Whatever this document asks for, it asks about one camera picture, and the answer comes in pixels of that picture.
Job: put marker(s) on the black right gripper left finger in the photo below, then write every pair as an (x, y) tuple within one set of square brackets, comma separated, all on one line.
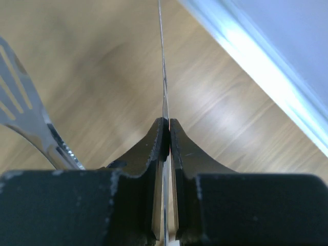
[(137, 202)]

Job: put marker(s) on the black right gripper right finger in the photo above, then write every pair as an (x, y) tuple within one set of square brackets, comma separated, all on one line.
[(188, 160)]

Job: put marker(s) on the steel slotted serving tongs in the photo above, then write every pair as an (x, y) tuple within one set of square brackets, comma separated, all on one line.
[(71, 205)]

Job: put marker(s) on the aluminium frame post right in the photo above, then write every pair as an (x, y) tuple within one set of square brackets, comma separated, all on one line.
[(282, 46)]

